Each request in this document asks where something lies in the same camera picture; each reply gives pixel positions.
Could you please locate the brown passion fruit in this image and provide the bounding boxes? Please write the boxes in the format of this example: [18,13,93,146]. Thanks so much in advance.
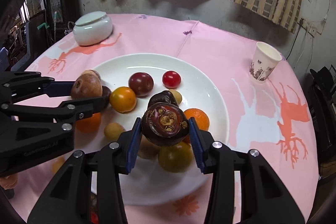
[71,73,102,100]

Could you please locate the orange mandarin near jar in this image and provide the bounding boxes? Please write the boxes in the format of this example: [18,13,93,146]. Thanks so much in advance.
[75,113,101,134]

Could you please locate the dark red plum on plate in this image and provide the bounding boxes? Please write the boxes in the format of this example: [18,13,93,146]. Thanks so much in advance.
[128,72,154,98]

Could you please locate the tan round passion fruit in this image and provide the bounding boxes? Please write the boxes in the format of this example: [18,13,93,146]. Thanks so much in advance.
[82,69,101,80]

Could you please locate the white oval plate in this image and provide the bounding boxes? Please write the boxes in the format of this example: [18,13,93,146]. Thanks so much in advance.
[75,53,229,205]

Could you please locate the red cherry tomato left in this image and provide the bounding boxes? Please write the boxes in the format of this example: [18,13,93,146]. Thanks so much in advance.
[91,210,99,224]

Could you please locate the yellow-orange tomato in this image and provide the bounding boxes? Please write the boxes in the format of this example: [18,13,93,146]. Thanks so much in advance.
[109,86,137,113]

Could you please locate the small tan longan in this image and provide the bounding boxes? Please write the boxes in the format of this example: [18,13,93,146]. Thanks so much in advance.
[104,122,125,141]
[169,89,182,105]

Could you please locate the orange mandarin far side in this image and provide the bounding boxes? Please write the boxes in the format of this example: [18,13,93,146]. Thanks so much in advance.
[184,108,210,131]

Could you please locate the white ceramic lidded jar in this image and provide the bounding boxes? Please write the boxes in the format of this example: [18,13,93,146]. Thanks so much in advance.
[73,11,113,47]

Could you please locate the green-yellow mandarin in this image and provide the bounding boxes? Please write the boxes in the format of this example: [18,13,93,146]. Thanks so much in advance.
[158,141,194,173]

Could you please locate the pink patterned tablecloth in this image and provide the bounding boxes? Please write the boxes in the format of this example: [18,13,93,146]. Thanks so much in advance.
[29,14,318,218]

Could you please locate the patterned paper cup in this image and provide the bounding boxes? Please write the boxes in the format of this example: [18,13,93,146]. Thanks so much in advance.
[249,42,282,83]

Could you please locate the red cherry tomato on plate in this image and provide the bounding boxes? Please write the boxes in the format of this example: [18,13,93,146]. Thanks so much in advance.
[162,71,181,89]

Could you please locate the dark mangosteen front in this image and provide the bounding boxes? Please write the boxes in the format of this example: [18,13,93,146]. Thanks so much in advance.
[147,90,179,107]

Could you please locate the dark date on plate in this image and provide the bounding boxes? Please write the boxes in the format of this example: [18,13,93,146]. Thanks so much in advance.
[102,86,112,108]

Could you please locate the left hand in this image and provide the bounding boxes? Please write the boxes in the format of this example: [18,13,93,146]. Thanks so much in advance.
[0,173,18,190]

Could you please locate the dark mangosteen with star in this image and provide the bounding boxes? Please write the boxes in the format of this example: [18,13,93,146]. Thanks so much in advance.
[141,102,189,147]

